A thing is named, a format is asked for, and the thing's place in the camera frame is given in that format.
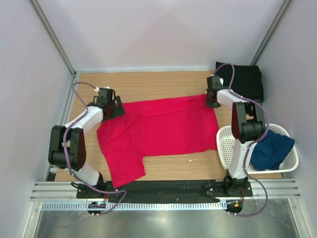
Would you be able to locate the red t shirt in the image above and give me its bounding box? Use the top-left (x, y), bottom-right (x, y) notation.
top-left (97, 94), bottom-right (219, 188)

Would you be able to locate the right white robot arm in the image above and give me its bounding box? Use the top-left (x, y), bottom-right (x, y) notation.
top-left (206, 75), bottom-right (268, 198)

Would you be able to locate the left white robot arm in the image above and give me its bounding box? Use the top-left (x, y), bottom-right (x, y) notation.
top-left (48, 87), bottom-right (125, 198)

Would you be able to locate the folded black t shirt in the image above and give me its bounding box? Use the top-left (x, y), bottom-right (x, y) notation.
top-left (215, 65), bottom-right (264, 102)

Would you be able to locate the white plastic laundry basket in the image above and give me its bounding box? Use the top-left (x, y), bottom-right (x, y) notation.
top-left (216, 125), bottom-right (299, 175)

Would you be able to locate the blue t shirt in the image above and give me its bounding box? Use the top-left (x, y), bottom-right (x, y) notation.
top-left (250, 130), bottom-right (295, 171)

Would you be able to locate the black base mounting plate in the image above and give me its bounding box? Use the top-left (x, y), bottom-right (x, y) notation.
top-left (71, 180), bottom-right (253, 203)

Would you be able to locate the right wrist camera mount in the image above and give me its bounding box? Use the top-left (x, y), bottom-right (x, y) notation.
top-left (212, 74), bottom-right (224, 85)

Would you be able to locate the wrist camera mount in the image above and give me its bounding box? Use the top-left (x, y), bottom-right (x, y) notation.
top-left (212, 74), bottom-right (224, 85)
top-left (94, 86), bottom-right (110, 93)

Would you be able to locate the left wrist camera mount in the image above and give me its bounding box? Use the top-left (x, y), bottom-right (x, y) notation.
top-left (94, 86), bottom-right (110, 93)

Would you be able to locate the white slotted cable duct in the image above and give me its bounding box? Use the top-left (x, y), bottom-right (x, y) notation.
top-left (41, 200), bottom-right (227, 212)

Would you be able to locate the right aluminium corner post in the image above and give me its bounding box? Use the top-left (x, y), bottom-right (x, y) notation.
top-left (250, 0), bottom-right (294, 66)

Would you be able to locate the aluminium corner post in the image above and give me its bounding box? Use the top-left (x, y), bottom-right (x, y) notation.
top-left (29, 0), bottom-right (76, 77)
top-left (250, 0), bottom-right (294, 66)

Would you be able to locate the aluminium front rail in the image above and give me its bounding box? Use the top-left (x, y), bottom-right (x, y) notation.
top-left (30, 178), bottom-right (301, 201)

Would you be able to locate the left aluminium corner post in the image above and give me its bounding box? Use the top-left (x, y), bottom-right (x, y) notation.
top-left (29, 0), bottom-right (76, 77)

